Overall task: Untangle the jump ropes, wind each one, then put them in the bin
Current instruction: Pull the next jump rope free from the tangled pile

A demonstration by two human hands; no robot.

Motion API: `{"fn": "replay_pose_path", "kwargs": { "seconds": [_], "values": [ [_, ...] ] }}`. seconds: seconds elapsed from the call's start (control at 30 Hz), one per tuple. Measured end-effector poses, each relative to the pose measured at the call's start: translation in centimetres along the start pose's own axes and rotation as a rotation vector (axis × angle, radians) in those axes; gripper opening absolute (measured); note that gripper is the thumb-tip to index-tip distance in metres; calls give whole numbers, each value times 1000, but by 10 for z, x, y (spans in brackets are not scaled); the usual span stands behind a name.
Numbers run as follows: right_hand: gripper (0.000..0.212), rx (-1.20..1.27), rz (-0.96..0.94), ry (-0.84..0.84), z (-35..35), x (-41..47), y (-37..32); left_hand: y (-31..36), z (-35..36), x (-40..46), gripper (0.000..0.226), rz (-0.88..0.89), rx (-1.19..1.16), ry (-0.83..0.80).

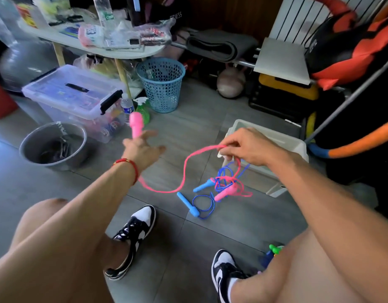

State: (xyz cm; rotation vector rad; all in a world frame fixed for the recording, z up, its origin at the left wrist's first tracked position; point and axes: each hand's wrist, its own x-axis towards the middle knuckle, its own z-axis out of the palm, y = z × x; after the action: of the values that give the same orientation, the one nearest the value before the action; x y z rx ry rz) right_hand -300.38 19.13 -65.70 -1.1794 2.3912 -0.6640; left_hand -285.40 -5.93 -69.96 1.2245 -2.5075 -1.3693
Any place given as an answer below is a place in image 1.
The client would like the person's left hand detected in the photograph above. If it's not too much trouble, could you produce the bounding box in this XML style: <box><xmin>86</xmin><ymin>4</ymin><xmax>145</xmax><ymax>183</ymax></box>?
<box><xmin>121</xmin><ymin>129</ymin><xmax>167</xmax><ymax>175</ymax></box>

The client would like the person's right hand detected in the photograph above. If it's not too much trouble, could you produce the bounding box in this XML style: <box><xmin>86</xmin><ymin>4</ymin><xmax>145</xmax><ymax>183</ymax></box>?
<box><xmin>217</xmin><ymin>127</ymin><xmax>289</xmax><ymax>168</ymax></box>

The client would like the white plastic bin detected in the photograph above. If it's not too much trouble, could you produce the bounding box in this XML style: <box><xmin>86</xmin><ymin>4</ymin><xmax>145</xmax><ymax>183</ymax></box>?
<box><xmin>217</xmin><ymin>119</ymin><xmax>310</xmax><ymax>198</ymax></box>

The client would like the pink jump rope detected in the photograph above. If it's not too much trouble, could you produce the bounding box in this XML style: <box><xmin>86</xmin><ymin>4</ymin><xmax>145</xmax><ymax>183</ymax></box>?
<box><xmin>130</xmin><ymin>112</ymin><xmax>253</xmax><ymax>202</ymax></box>

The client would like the red rope blue-handled jump rope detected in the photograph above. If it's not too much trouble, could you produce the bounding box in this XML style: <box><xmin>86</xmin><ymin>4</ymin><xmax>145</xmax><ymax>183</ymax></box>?
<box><xmin>261</xmin><ymin>250</ymin><xmax>277</xmax><ymax>269</ymax></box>

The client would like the person's right forearm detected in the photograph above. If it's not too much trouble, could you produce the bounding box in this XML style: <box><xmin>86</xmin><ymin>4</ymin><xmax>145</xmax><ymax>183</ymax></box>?
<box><xmin>273</xmin><ymin>151</ymin><xmax>388</xmax><ymax>303</ymax></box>

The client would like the person's left forearm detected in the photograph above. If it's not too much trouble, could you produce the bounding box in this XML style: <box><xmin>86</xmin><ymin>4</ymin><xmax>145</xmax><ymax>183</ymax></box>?
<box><xmin>0</xmin><ymin>161</ymin><xmax>139</xmax><ymax>303</ymax></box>

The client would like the person's left leg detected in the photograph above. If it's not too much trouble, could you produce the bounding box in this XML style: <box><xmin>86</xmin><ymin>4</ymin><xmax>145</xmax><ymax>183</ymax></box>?
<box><xmin>8</xmin><ymin>197</ymin><xmax>128</xmax><ymax>303</ymax></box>

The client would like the person's leg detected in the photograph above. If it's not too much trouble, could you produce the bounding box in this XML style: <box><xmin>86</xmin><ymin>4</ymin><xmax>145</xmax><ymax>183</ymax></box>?
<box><xmin>8</xmin><ymin>197</ymin><xmax>128</xmax><ymax>303</ymax></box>
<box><xmin>232</xmin><ymin>227</ymin><xmax>371</xmax><ymax>303</ymax></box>

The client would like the person's right leg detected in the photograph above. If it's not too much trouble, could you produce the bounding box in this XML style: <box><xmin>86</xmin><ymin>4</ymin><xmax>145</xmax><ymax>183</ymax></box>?
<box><xmin>232</xmin><ymin>227</ymin><xmax>371</xmax><ymax>303</ymax></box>

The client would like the green spray bottle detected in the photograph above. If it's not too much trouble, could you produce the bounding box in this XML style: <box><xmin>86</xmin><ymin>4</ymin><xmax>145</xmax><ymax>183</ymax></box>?
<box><xmin>134</xmin><ymin>96</ymin><xmax>152</xmax><ymax>125</ymax></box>

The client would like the small plastic water bottle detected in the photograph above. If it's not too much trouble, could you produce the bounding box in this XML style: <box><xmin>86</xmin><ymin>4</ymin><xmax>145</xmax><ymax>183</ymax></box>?
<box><xmin>120</xmin><ymin>93</ymin><xmax>135</xmax><ymax>120</ymax></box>

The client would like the blue mesh plastic basket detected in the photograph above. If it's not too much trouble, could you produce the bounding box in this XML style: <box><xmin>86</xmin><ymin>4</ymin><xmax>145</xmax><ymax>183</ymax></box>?
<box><xmin>136</xmin><ymin>57</ymin><xmax>186</xmax><ymax>114</ymax></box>

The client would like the brown ball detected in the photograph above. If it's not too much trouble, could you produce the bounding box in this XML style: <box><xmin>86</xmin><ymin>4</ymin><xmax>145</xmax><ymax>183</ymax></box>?
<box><xmin>216</xmin><ymin>65</ymin><xmax>247</xmax><ymax>100</ymax></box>

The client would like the yellow black case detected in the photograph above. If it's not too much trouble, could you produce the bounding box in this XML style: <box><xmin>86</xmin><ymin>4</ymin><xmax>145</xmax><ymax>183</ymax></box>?
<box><xmin>257</xmin><ymin>72</ymin><xmax>320</xmax><ymax>101</ymax></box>

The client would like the black white left shoe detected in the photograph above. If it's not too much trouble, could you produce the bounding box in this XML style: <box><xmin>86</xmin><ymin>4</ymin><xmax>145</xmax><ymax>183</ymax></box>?
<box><xmin>104</xmin><ymin>204</ymin><xmax>157</xmax><ymax>281</ymax></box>

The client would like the black white shoe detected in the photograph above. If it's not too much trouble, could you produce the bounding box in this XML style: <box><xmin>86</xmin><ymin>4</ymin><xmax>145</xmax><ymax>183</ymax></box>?
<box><xmin>211</xmin><ymin>249</ymin><xmax>248</xmax><ymax>303</ymax></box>
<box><xmin>104</xmin><ymin>204</ymin><xmax>157</xmax><ymax>281</ymax></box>

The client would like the grey flat board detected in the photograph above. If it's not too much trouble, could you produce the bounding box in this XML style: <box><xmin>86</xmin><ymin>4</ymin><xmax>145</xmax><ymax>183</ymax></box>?
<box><xmin>254</xmin><ymin>37</ymin><xmax>313</xmax><ymax>86</ymax></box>

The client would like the clear bin with black latches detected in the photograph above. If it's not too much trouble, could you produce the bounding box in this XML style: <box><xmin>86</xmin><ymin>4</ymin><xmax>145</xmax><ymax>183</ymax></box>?
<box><xmin>21</xmin><ymin>64</ymin><xmax>125</xmax><ymax>144</ymax></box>

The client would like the multicoloured hula hoop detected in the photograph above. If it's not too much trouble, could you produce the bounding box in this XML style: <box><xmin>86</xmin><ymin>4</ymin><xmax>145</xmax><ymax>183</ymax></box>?
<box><xmin>307</xmin><ymin>117</ymin><xmax>388</xmax><ymax>159</ymax></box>

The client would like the grey folded mat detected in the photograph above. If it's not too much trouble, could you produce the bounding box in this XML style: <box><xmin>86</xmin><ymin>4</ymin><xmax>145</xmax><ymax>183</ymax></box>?
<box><xmin>184</xmin><ymin>28</ymin><xmax>259</xmax><ymax>62</ymax></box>

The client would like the white metal pole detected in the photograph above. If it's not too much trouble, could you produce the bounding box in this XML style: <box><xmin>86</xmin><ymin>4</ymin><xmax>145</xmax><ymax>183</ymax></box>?
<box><xmin>305</xmin><ymin>52</ymin><xmax>388</xmax><ymax>143</ymax></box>

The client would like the grey metal basin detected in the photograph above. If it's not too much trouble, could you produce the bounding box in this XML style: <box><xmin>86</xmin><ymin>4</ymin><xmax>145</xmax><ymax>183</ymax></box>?
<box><xmin>19</xmin><ymin>122</ymin><xmax>90</xmax><ymax>172</ymax></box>

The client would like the clear plastic bag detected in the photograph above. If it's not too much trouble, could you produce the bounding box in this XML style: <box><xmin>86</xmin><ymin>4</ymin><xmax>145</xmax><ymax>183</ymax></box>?
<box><xmin>131</xmin><ymin>19</ymin><xmax>176</xmax><ymax>47</ymax></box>

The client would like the black maroon exercise machine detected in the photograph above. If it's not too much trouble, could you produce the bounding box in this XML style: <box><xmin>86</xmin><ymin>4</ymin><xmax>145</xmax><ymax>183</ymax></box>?
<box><xmin>326</xmin><ymin>79</ymin><xmax>388</xmax><ymax>225</ymax></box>

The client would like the black white right shoe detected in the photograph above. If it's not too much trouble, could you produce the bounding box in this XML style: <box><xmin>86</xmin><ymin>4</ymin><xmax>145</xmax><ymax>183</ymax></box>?
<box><xmin>211</xmin><ymin>249</ymin><xmax>248</xmax><ymax>303</ymax></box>

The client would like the pink white packet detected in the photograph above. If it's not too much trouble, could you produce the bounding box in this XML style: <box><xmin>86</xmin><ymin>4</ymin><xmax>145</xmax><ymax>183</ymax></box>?
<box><xmin>78</xmin><ymin>23</ymin><xmax>105</xmax><ymax>48</ymax></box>

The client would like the black red inflatable toy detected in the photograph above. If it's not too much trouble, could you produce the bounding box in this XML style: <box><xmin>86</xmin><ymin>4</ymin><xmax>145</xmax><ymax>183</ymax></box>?
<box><xmin>307</xmin><ymin>0</ymin><xmax>388</xmax><ymax>91</ymax></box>

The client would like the white radiator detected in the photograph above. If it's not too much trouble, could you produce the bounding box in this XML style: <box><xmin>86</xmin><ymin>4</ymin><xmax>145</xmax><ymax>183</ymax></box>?
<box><xmin>270</xmin><ymin>0</ymin><xmax>384</xmax><ymax>48</ymax></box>

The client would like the white round table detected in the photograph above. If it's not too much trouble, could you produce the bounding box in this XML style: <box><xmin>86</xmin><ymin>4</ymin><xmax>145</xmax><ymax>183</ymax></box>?
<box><xmin>17</xmin><ymin>9</ymin><xmax>172</xmax><ymax>101</ymax></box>

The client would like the grey exercise ball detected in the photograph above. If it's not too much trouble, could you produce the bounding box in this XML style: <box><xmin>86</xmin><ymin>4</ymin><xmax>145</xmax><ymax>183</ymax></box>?
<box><xmin>0</xmin><ymin>37</ymin><xmax>62</xmax><ymax>92</ymax></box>

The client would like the large plastic water bottle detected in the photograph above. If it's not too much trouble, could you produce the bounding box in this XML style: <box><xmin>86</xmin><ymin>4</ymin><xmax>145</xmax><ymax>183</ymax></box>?
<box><xmin>93</xmin><ymin>0</ymin><xmax>116</xmax><ymax>26</ymax></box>

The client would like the red bag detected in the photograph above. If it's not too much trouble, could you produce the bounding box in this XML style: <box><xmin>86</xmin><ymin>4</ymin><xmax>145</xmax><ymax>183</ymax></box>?
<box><xmin>0</xmin><ymin>75</ymin><xmax>18</xmax><ymax>120</ymax></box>

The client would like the white green pack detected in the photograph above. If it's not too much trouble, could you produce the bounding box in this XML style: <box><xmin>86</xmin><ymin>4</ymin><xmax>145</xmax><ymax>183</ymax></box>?
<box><xmin>33</xmin><ymin>0</ymin><xmax>72</xmax><ymax>19</ymax></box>

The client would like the red string bracelet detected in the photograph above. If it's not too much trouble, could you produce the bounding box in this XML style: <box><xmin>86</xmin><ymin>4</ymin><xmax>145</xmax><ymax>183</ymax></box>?
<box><xmin>112</xmin><ymin>158</ymin><xmax>140</xmax><ymax>183</ymax></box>

